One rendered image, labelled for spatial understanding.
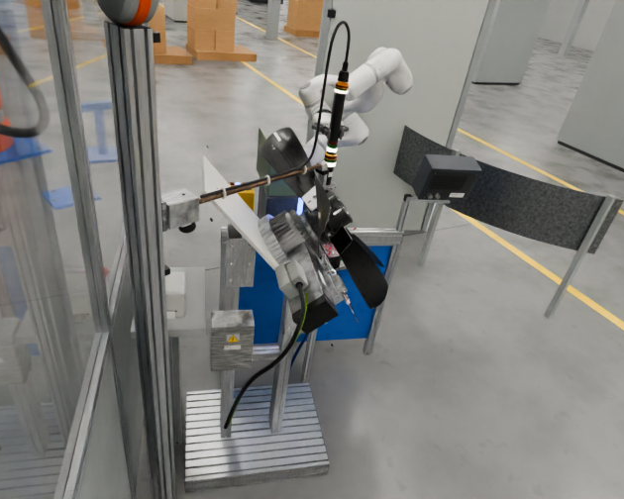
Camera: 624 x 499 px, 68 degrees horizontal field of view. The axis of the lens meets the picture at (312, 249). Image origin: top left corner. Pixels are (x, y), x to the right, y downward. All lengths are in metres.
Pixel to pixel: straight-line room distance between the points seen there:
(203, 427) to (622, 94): 6.83
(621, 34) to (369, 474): 6.75
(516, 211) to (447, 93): 1.07
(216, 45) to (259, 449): 8.46
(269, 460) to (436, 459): 0.82
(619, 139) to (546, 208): 4.46
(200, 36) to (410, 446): 8.45
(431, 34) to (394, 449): 2.70
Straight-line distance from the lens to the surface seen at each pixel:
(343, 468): 2.36
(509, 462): 2.68
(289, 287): 1.38
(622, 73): 7.78
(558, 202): 3.34
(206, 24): 9.72
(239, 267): 1.60
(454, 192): 2.33
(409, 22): 3.58
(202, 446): 2.28
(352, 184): 3.82
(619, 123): 7.74
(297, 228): 1.59
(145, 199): 1.17
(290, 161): 1.60
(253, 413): 2.38
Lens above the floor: 1.97
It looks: 32 degrees down
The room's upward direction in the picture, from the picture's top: 9 degrees clockwise
